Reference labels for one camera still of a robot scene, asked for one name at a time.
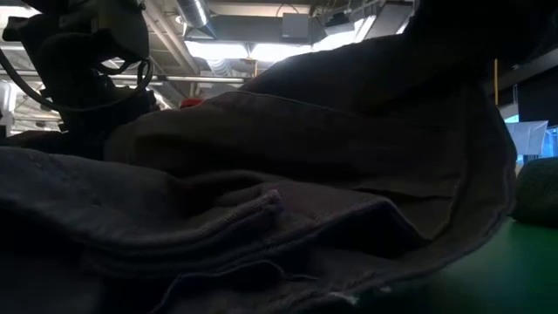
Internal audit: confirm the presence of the dark grey garment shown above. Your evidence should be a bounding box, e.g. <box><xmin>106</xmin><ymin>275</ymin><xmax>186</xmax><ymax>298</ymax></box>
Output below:
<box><xmin>0</xmin><ymin>32</ymin><xmax>520</xmax><ymax>314</ymax></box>

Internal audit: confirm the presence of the long ceiling light strip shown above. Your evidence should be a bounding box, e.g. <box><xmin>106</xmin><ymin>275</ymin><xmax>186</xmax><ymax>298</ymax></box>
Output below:
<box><xmin>108</xmin><ymin>72</ymin><xmax>254</xmax><ymax>85</ymax></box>

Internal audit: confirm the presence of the white board by window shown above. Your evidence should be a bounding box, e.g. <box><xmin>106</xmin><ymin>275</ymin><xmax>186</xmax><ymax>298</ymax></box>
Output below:
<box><xmin>504</xmin><ymin>119</ymin><xmax>550</xmax><ymax>156</ymax></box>

